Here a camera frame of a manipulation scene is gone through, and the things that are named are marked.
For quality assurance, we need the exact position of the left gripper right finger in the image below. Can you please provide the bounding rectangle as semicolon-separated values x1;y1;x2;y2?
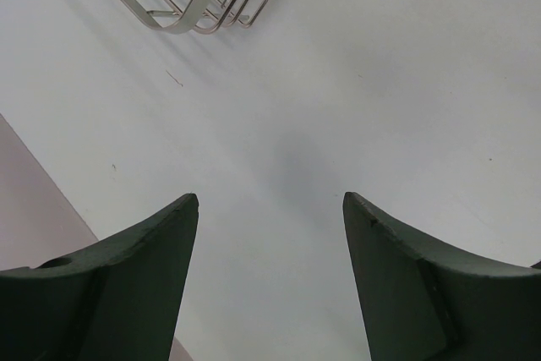
342;192;540;360

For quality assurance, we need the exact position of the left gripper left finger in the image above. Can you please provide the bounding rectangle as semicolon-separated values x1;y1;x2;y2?
1;194;199;360

